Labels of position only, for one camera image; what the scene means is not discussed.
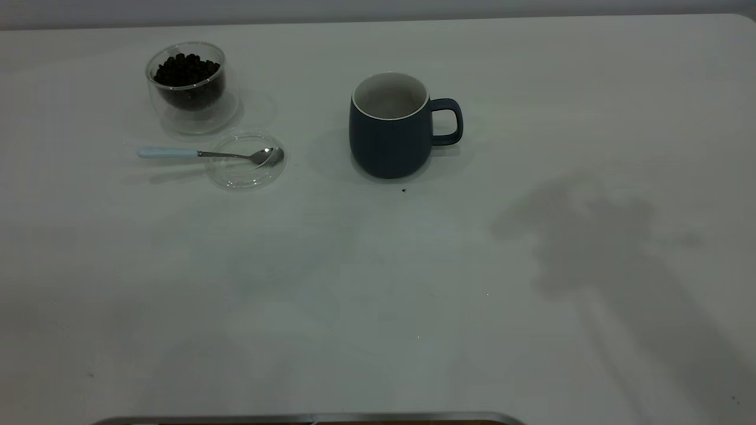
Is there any dark coffee beans pile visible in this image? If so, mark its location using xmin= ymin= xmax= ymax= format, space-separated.
xmin=154 ymin=53 xmax=226 ymax=112

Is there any dark grey ceramic mug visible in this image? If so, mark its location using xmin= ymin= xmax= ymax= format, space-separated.
xmin=348 ymin=72 xmax=464 ymax=180

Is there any clear double-wall glass jar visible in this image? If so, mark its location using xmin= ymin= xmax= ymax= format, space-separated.
xmin=145 ymin=41 xmax=240 ymax=136

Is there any metal spoon pale blue handle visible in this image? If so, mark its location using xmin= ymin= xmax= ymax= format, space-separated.
xmin=137 ymin=146 xmax=285 ymax=168

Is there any clear round glass lid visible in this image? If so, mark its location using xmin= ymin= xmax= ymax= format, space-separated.
xmin=207 ymin=131 xmax=288 ymax=192

